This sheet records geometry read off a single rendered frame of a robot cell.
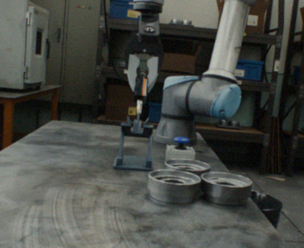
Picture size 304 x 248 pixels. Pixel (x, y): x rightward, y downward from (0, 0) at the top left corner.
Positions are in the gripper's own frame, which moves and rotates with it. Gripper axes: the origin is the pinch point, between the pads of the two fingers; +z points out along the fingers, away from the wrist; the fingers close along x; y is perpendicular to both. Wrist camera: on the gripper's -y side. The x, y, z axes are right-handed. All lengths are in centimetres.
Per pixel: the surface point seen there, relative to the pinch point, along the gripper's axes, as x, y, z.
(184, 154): -12.7, 1.5, 16.3
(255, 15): -112, 331, -68
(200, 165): -15.6, -7.4, 16.5
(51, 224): 11.9, -40.9, 19.9
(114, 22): 33, 325, -45
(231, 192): -19.0, -26.3, 17.0
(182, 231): -8.4, -39.8, 19.9
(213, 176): -17.1, -16.5, 16.7
